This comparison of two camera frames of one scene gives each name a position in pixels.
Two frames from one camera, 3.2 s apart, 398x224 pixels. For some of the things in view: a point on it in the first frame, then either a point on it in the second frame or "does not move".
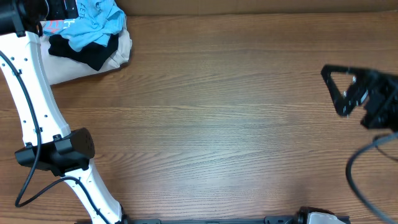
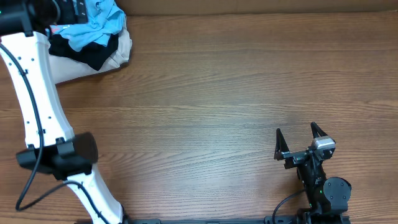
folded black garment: x=94 y=55 does not move
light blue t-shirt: x=97 y=22 does not move
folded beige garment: x=61 y=69 does not move
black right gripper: x=382 y=84 -> x=296 y=157
